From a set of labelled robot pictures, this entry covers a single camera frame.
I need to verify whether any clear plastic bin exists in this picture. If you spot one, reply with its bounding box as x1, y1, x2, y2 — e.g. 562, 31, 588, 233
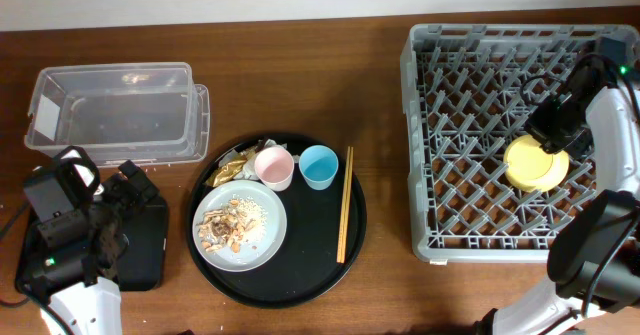
24, 62, 211, 168

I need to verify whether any grey dishwasher rack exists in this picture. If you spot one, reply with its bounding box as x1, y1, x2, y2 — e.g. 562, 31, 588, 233
400, 24, 639, 264

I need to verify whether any white tissue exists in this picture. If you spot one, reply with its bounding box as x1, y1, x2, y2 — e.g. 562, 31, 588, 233
234, 138, 287, 180

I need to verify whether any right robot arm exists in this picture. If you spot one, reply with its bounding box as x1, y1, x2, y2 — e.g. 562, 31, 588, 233
472, 37, 639, 334

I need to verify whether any pink cup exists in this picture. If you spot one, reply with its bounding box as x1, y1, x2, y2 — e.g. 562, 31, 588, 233
254, 146, 295, 192

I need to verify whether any food scraps pile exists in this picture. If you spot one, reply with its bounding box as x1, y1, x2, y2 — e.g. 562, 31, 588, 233
196, 198, 267, 253

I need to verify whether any grey plate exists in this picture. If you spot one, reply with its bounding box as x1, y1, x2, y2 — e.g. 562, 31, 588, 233
190, 180, 287, 272

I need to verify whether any blue cup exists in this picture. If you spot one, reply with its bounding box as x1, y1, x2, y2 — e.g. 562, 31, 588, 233
298, 145, 339, 190

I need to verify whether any black rectangular tray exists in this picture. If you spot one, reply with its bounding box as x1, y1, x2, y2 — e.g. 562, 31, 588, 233
15, 196, 169, 302

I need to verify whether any gold snack wrapper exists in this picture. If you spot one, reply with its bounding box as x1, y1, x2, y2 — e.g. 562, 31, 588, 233
204, 146, 256, 188

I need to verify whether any wooden chopstick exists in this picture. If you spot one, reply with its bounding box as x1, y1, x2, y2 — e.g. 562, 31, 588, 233
336, 146, 351, 263
342, 146, 354, 263

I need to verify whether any yellow bowl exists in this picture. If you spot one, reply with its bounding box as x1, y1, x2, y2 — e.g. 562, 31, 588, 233
503, 135, 570, 192

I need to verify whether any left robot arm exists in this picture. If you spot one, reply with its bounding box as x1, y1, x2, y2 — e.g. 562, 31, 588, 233
15, 146, 169, 334

